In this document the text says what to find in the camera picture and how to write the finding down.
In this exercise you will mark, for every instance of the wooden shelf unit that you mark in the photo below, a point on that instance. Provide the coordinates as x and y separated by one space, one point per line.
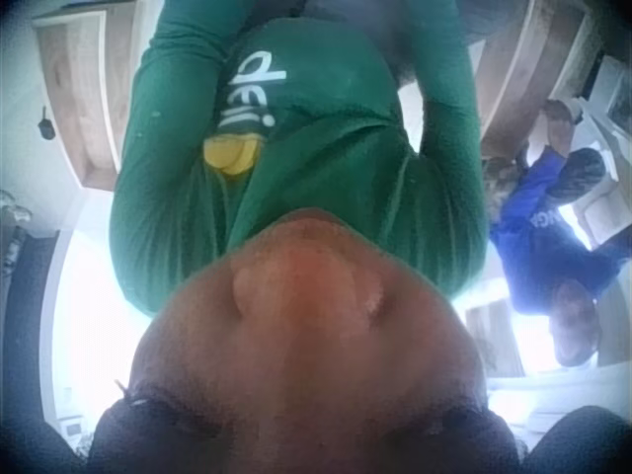
523 64

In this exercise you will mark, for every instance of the small black hanging object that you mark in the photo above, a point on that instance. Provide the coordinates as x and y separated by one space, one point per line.
46 127

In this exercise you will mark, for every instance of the wooden cabinet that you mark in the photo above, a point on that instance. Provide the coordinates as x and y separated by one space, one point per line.
84 94

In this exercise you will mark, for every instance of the white box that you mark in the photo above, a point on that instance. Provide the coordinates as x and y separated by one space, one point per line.
612 94

